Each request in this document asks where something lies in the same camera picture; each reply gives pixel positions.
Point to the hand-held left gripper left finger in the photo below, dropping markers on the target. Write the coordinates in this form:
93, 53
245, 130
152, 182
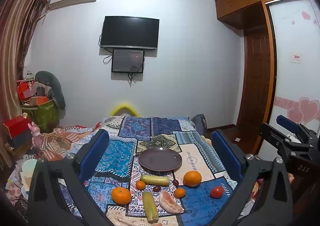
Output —
96, 151

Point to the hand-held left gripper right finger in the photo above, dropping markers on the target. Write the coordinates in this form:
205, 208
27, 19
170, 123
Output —
226, 156

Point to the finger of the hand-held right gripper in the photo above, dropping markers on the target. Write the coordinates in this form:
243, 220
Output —
287, 122
277, 136

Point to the red tomato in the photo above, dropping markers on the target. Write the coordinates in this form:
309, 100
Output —
216, 192

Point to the large orange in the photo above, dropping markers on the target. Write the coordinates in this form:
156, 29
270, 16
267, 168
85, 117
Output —
192, 178

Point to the medium orange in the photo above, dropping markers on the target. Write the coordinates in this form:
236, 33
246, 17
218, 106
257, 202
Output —
121, 195

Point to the small tangerine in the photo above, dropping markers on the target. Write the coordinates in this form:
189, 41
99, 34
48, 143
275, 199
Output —
179, 192
140, 185

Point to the dark brown round plate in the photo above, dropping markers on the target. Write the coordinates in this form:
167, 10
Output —
160, 159

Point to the smooth yellow-green sugarcane piece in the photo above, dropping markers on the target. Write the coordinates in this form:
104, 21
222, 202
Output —
154, 180

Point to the peeled pomelo segment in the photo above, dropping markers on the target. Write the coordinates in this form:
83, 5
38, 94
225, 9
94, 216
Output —
170, 202

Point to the striped green sugarcane piece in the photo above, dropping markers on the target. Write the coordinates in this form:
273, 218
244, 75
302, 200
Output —
150, 207

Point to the yellow fleece blanket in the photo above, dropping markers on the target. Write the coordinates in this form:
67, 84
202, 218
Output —
207, 139

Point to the orange floral bedsheet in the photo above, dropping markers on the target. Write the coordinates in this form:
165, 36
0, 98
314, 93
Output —
67, 136

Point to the blue patchwork blanket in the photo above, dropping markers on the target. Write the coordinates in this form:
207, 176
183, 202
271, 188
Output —
192, 161

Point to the white wardrobe door pink hearts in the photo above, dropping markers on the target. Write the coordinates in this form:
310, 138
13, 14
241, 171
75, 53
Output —
295, 81

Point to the yellow plush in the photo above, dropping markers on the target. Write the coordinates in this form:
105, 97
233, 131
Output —
123, 109

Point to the brown wooden door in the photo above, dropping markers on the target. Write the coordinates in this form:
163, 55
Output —
255, 81

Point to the dark red jujube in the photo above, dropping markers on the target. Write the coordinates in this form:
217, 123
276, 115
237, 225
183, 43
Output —
175, 181
156, 188

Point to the pink toy rabbit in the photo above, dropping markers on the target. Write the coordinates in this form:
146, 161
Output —
37, 134

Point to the green cardboard box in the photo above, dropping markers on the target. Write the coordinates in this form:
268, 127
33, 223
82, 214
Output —
43, 113

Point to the red white sticker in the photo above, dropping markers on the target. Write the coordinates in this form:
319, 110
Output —
296, 58

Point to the pale green bowl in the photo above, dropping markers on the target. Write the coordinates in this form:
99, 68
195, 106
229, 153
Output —
28, 168

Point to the grey cushion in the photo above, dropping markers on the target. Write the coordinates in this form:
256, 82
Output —
56, 88

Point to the orange box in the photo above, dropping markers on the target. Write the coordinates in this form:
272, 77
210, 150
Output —
39, 100

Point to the red flat box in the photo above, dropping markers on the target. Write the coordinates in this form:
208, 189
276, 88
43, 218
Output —
17, 126

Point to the red plastic items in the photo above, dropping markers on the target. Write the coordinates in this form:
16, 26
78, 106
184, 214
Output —
23, 89

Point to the wooden overhead cabinet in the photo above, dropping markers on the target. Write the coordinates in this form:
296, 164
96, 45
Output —
240, 6

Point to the brown striped curtain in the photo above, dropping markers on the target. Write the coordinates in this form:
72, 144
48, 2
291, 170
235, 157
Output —
15, 41

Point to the small black wall monitor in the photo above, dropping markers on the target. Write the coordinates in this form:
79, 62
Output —
128, 61

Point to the black wall television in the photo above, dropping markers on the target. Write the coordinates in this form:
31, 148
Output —
130, 32

